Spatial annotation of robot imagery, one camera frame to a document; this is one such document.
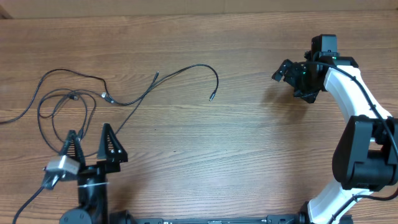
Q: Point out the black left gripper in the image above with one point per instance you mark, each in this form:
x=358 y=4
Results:
x=94 y=168

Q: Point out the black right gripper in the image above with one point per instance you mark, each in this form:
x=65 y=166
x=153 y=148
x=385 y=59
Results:
x=292 y=76

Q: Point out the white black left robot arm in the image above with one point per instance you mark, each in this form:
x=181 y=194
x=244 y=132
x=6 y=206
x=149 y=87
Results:
x=87 y=213

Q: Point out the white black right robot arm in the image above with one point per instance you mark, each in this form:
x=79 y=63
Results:
x=365 y=159

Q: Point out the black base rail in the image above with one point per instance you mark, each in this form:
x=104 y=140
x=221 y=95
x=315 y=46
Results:
x=217 y=220

